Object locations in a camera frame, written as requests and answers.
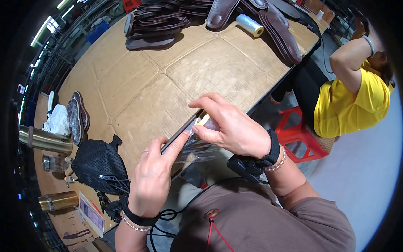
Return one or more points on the white plastic bag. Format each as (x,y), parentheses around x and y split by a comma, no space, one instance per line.
(58,121)

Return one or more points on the red plastic stool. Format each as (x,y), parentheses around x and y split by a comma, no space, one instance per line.
(299,138)

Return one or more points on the large gold thermos flask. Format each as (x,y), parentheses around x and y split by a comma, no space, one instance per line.
(44,140)

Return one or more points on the black mesh bag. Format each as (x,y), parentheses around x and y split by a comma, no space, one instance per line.
(97,167)

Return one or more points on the black wrist band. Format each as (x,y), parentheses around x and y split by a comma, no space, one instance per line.
(141,219)
(248,168)

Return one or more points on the small gold thermos flask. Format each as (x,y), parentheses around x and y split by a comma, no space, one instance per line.
(58,201)

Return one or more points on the clear glass bottle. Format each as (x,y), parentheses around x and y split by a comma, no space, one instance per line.
(56,163)

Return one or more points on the white cup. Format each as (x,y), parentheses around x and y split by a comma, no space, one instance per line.
(320,14)

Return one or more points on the red plastic crate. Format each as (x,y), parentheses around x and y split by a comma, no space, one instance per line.
(130,4)

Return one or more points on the brown insole pair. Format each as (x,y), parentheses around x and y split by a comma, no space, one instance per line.
(77,118)
(181,132)

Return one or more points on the roll of clear plastic bags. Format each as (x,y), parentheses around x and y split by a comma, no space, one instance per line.
(250,25)

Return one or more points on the pile of brown insoles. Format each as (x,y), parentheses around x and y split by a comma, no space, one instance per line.
(154,25)

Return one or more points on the row of brown insoles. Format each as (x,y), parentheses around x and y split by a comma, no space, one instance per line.
(281,36)

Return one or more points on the padded brown insole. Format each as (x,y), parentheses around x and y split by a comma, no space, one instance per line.
(220,14)

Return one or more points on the blue plastic crate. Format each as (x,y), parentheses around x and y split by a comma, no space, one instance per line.
(97,33)

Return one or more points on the phone in clear case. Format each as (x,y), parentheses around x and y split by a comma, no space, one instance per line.
(92,215)

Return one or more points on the wrapped brown insole pair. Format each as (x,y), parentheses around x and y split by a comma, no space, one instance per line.
(77,118)

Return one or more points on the metal shelf rack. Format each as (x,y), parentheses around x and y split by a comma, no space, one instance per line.
(63,41)

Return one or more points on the person's left hand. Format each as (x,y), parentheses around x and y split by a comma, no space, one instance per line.
(148,182)

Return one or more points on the person's body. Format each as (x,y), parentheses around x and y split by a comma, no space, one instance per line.
(267,220)

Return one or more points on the person's right hand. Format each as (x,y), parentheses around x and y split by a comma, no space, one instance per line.
(239,132)

